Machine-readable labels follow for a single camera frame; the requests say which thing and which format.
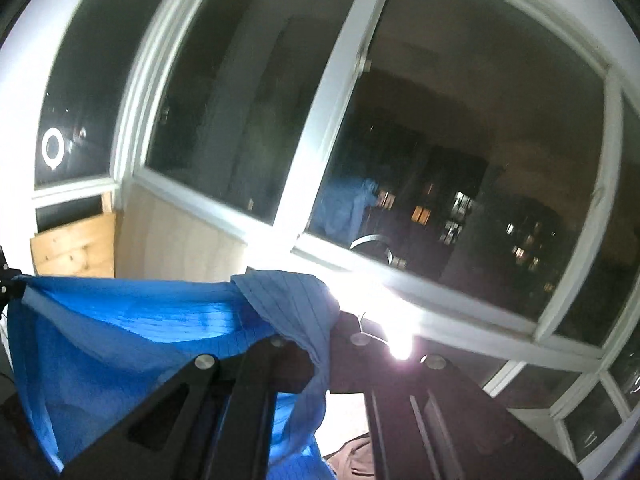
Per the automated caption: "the brown garment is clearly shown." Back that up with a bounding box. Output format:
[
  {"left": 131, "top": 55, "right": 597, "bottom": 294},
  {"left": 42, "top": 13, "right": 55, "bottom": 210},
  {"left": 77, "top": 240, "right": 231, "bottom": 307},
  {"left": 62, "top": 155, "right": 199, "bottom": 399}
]
[{"left": 324, "top": 432, "right": 381, "bottom": 480}]

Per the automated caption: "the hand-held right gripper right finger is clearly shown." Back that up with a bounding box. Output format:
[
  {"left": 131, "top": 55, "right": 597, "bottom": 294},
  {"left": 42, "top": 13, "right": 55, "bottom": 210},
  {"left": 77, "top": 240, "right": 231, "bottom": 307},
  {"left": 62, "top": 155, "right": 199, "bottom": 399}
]
[{"left": 327, "top": 310, "right": 583, "bottom": 480}]

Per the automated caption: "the white ring light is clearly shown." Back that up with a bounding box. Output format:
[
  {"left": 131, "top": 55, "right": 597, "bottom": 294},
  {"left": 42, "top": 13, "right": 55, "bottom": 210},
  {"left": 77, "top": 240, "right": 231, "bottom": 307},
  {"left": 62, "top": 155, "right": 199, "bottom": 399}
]
[{"left": 320, "top": 260, "right": 431, "bottom": 363}]

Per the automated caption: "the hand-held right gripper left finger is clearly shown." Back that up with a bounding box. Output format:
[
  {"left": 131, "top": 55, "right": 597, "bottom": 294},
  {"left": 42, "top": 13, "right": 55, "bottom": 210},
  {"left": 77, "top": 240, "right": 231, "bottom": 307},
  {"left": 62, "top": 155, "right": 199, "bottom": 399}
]
[{"left": 60, "top": 337, "right": 301, "bottom": 480}]

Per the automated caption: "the pine plank panel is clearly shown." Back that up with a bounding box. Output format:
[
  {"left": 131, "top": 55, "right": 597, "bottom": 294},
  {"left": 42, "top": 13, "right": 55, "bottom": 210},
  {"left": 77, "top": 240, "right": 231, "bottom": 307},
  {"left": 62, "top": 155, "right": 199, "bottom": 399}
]
[{"left": 30, "top": 191, "right": 117, "bottom": 278}]

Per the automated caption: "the white window frame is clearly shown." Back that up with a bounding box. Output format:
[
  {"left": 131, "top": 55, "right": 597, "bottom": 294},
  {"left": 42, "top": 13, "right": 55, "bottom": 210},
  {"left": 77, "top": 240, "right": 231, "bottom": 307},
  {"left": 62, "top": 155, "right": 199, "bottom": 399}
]
[{"left": 0, "top": 0, "right": 640, "bottom": 466}]

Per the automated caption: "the blue striped shirt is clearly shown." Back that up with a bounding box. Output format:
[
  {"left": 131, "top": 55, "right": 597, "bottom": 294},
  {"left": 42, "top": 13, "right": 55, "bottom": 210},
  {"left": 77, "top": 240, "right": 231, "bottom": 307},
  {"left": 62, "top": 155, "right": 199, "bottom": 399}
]
[{"left": 7, "top": 269, "right": 341, "bottom": 480}]

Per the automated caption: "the light wood board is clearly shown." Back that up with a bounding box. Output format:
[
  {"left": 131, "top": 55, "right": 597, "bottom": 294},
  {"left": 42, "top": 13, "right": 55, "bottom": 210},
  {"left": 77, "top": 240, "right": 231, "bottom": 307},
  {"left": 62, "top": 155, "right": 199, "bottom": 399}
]
[{"left": 114, "top": 182, "right": 251, "bottom": 281}]

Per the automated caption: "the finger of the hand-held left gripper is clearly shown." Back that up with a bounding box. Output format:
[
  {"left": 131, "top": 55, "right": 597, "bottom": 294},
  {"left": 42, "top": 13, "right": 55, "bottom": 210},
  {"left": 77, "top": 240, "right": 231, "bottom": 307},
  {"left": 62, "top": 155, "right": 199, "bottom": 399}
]
[{"left": 0, "top": 245, "right": 28, "bottom": 311}]

